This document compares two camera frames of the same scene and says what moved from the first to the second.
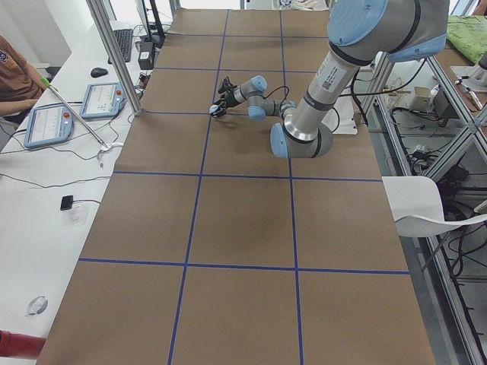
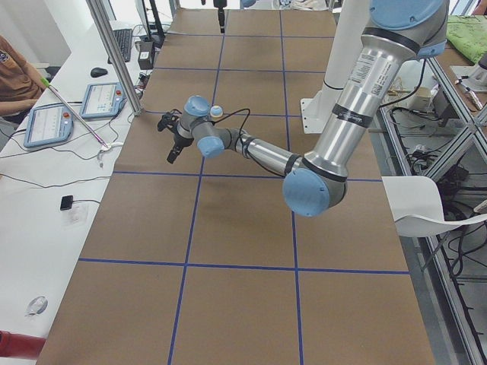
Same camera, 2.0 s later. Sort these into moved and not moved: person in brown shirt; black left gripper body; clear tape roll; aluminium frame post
Moved: black left gripper body
Not moved: aluminium frame post; clear tape roll; person in brown shirt
